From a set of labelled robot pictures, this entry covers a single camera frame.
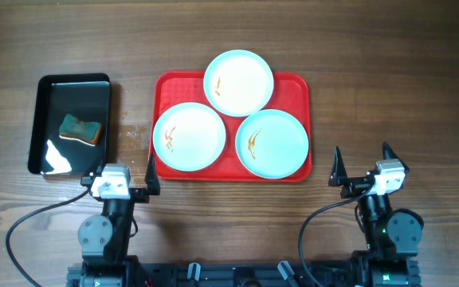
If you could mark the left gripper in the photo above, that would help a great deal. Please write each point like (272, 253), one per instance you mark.
(136, 193)

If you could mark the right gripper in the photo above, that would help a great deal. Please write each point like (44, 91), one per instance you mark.
(360, 186)

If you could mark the light blue plate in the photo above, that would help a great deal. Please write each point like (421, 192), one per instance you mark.
(272, 144)
(238, 83)
(189, 136)

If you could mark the green and orange sponge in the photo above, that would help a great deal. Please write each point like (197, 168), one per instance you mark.
(86, 132)

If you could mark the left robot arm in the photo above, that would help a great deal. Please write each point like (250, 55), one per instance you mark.
(105, 238)

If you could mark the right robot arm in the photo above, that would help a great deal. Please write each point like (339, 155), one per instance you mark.
(392, 236)

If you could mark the black rectangular tray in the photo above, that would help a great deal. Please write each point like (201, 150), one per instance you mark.
(85, 96)

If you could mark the red plastic tray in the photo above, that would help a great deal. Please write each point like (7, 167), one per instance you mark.
(290, 94)

